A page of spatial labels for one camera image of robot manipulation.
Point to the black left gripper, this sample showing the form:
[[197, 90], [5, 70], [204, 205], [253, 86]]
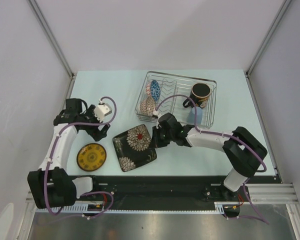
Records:
[[95, 131]]

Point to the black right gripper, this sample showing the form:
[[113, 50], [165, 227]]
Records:
[[156, 142]]

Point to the light blue cup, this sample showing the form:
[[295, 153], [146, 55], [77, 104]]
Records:
[[195, 115]]

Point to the yellow round plate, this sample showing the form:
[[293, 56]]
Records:
[[91, 157]]

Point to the black square floral plate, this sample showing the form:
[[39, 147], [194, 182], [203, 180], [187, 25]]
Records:
[[132, 148]]

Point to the metal wire dish rack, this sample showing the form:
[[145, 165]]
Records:
[[173, 84]]

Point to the blue triangle pattern bowl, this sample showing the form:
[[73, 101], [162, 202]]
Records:
[[153, 90]]

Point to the red black skull mug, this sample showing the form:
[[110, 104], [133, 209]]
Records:
[[200, 93]]

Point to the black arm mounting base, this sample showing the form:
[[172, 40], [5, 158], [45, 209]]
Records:
[[181, 204]]

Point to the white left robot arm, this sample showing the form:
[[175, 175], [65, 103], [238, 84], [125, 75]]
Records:
[[53, 168]]

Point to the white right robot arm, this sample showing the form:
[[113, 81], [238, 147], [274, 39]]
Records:
[[245, 153]]

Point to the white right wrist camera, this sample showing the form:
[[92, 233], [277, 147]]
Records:
[[156, 115]]

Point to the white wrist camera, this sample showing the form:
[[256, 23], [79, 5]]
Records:
[[156, 115], [102, 110]]

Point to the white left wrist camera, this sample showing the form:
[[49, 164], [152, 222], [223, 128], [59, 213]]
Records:
[[102, 110]]

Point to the white slotted cable duct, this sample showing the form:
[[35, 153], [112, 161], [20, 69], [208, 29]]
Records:
[[89, 209]]

